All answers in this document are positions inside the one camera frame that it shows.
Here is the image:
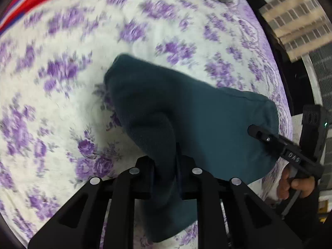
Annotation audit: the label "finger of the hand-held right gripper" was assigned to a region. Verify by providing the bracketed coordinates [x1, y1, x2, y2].
[247, 124, 288, 151]

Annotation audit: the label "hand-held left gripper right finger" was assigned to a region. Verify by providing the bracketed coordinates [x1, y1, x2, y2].
[175, 142, 304, 249]

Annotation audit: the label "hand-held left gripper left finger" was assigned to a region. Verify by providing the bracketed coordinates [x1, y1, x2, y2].
[28, 156, 156, 249]

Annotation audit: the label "teal pants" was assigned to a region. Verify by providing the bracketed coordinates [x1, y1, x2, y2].
[104, 53, 280, 243]

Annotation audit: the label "person's right forearm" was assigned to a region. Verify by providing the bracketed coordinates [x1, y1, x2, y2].
[280, 178, 323, 242]

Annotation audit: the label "person's right hand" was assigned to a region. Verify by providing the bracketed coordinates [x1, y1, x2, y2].
[276, 168, 316, 201]

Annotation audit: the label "grey mesh panel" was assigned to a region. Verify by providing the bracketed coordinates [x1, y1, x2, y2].
[301, 44, 332, 109]

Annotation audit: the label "purple floral bedsheet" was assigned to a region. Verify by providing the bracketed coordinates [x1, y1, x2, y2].
[0, 0, 295, 249]

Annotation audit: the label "beige brick-patterned panel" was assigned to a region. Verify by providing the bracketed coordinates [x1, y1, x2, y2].
[259, 0, 332, 63]

